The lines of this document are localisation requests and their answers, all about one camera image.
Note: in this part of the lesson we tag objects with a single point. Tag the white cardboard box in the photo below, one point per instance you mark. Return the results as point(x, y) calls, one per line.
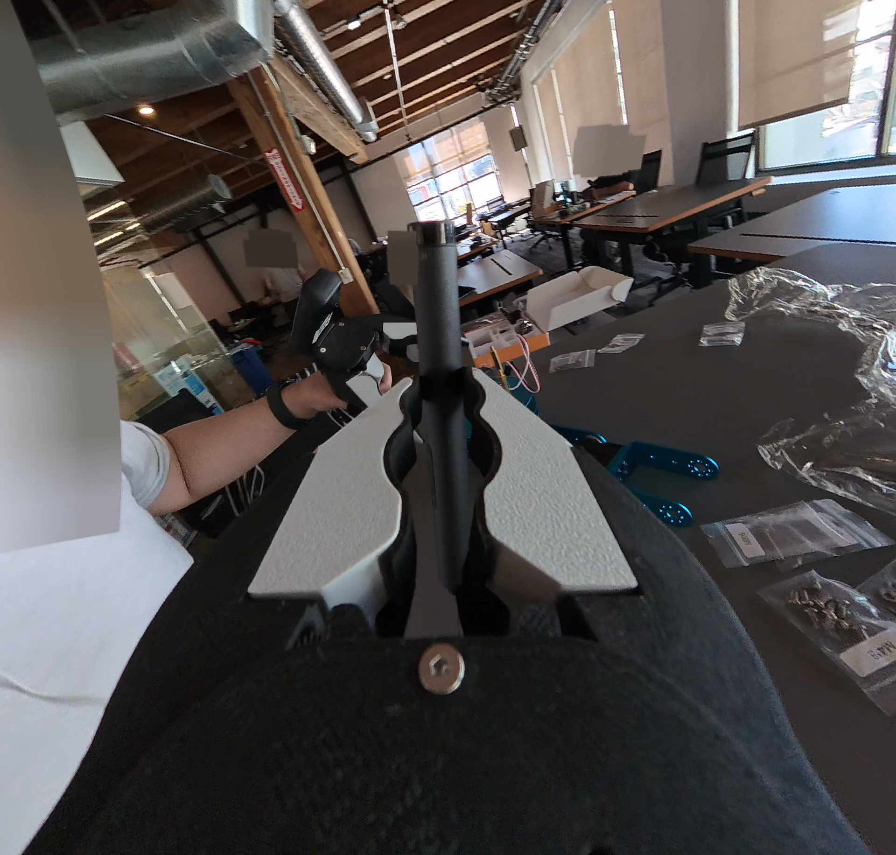
point(574, 302)

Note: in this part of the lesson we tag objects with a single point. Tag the person's left hand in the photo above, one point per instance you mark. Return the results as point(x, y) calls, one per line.
point(323, 394)

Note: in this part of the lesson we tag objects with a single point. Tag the dark grey desk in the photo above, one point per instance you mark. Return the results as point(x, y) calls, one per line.
point(665, 393)

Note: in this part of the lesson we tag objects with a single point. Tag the labelled clear parts bag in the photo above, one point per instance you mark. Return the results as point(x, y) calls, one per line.
point(777, 533)

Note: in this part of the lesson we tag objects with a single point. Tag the black wrist watch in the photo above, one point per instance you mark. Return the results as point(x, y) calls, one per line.
point(287, 405)

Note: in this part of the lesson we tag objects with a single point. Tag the beige roller blind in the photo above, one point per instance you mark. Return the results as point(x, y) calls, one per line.
point(805, 43)

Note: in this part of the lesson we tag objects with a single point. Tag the large silver rectangular duct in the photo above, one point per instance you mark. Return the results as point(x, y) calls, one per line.
point(147, 50)

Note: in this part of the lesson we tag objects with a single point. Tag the clear bag of screws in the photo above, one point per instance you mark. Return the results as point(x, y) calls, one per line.
point(819, 610)

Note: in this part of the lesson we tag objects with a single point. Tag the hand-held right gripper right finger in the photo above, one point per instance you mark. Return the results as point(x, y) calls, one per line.
point(553, 512)

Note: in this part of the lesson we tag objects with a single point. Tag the blue metal bracket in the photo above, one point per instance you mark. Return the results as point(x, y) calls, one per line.
point(672, 464)

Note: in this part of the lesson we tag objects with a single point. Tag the red and white wall sign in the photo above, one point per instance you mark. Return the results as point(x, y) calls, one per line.
point(283, 177)

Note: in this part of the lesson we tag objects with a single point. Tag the large crumpled clear plastic wrap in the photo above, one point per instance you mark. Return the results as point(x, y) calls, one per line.
point(861, 407)

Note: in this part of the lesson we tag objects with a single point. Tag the silver round duct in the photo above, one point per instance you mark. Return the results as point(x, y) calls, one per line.
point(189, 204)

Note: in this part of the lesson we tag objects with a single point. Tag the black mesh office chair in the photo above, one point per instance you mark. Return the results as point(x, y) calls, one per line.
point(647, 169)
point(728, 158)

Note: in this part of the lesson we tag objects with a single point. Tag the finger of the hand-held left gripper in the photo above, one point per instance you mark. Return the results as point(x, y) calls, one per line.
point(402, 331)
point(406, 351)

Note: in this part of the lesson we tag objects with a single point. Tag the large paned window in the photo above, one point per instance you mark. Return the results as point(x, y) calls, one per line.
point(455, 176)

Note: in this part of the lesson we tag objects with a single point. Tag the blue bin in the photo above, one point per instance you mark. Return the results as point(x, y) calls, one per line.
point(252, 370)

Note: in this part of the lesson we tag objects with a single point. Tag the small clear plastic bag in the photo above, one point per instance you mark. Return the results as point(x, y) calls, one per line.
point(722, 334)
point(572, 360)
point(621, 342)

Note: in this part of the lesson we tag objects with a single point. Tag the black wall panel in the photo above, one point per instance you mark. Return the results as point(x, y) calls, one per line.
point(517, 139)

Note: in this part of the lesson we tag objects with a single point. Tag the silver flexible duct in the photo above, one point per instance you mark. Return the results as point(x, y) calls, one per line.
point(318, 43)

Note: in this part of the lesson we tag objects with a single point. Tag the dark grey screwdriver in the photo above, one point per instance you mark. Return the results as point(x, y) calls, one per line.
point(437, 351)

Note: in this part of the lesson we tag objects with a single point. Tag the wooden pillar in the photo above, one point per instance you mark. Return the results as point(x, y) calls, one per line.
point(308, 204)

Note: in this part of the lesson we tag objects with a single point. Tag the white shirt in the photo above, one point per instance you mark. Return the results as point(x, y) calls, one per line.
point(56, 624)

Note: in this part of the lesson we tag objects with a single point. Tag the office desk with wooden edge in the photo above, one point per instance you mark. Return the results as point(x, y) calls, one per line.
point(826, 221)
point(497, 274)
point(665, 204)

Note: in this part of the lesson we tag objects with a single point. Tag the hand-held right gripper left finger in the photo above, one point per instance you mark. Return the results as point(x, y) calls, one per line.
point(329, 512)

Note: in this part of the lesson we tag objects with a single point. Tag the orange parts tray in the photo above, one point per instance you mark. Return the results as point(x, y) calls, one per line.
point(504, 344)

